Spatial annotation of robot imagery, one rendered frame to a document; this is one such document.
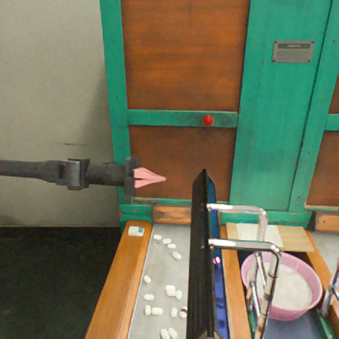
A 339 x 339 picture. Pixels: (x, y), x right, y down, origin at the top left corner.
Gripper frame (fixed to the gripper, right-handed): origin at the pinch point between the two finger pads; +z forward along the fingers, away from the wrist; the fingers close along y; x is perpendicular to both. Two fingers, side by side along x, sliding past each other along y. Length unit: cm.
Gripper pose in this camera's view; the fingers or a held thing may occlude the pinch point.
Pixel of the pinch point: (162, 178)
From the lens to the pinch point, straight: 76.0
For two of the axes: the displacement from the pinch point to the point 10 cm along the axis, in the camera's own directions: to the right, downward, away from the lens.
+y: -0.5, 9.9, 1.2
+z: 9.9, 0.7, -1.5
